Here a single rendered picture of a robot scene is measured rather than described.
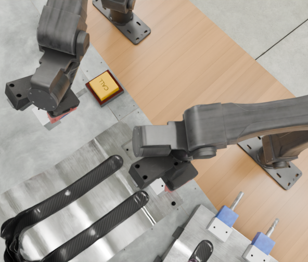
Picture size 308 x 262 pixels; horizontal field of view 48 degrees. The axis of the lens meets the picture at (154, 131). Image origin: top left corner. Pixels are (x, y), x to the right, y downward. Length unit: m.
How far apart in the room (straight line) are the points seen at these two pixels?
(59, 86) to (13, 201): 0.32
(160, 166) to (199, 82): 0.44
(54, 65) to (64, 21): 0.08
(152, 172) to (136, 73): 0.46
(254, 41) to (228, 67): 1.04
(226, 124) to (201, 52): 0.54
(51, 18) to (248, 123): 0.38
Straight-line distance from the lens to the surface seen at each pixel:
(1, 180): 1.01
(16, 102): 0.70
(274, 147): 0.85
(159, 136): 0.59
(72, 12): 0.64
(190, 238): 0.89
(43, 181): 0.87
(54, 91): 0.64
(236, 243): 0.91
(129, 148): 0.89
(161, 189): 0.79
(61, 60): 0.66
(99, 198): 0.86
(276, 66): 2.07
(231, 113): 0.56
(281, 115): 0.57
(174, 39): 1.09
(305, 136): 0.74
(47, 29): 0.64
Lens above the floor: 1.74
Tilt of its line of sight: 75 degrees down
